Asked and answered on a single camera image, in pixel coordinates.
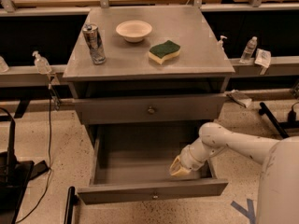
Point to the black stand leg right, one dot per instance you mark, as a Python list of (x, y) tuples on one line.
[(291, 122)]

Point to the grey drawer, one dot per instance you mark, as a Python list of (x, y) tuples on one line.
[(149, 108), (131, 164)]

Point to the clear bottle far left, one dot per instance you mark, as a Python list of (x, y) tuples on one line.
[(3, 65)]

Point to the white wipes packet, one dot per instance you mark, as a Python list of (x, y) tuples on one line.
[(263, 58)]

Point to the black stand left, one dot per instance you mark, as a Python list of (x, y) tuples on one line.
[(14, 176)]

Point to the black floor bar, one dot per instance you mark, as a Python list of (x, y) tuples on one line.
[(71, 201)]

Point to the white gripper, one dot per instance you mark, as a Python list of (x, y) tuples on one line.
[(189, 160)]

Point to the grey top drawer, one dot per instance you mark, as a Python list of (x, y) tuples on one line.
[(149, 108)]

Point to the sanitizer pump bottle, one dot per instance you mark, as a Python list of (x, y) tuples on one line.
[(41, 63), (221, 41)]

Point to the folded grey cloth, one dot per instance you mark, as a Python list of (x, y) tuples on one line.
[(240, 98)]

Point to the grey drawer cabinet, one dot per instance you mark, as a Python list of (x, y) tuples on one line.
[(163, 75)]

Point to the white bowl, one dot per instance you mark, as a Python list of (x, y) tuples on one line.
[(134, 31)]

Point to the left sanitizer pump bottle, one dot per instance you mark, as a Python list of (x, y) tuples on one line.
[(41, 63)]

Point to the green yellow sponge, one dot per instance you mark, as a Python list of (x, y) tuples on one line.
[(163, 52)]

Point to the clear water bottle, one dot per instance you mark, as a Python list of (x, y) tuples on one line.
[(248, 50)]

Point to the blue tape cross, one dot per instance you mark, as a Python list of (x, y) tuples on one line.
[(248, 211)]

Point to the silver drink can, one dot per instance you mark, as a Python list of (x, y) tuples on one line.
[(94, 43)]

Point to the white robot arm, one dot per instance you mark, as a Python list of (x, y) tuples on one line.
[(278, 194)]

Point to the right sanitizer pump bottle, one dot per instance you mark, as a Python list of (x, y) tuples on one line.
[(221, 41)]

